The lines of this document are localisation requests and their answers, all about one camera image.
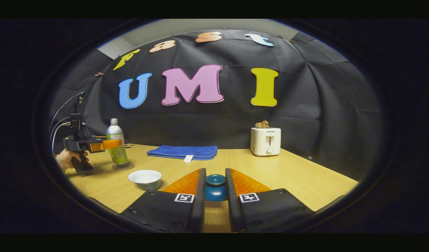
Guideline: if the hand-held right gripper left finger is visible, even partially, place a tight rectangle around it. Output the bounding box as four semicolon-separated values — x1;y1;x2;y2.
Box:
120;168;207;233

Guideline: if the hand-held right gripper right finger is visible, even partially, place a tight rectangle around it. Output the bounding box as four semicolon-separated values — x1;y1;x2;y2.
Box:
225;168;314;233

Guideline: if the silver green-label water bottle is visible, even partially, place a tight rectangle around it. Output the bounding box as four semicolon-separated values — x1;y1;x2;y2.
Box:
106;118;128;165

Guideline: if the round brown coaster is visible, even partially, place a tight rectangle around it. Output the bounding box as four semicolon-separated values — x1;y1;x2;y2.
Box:
112;161;135;171

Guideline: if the white teacup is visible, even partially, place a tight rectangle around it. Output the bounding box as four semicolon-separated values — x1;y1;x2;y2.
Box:
128;170;162;190

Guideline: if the folded blue towel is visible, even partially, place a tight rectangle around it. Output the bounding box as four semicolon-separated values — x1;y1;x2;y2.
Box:
147;145;218;163

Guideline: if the white toaster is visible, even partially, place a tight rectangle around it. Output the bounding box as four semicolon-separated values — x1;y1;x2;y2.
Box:
250;127;282;156

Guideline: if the black backdrop cloth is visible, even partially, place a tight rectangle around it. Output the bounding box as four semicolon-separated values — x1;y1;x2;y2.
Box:
50;30;385;181

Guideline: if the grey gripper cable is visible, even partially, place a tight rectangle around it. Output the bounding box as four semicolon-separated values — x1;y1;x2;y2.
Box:
50;118;72;154

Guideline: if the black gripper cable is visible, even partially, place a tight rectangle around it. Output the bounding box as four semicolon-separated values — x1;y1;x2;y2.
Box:
50;92;85;131

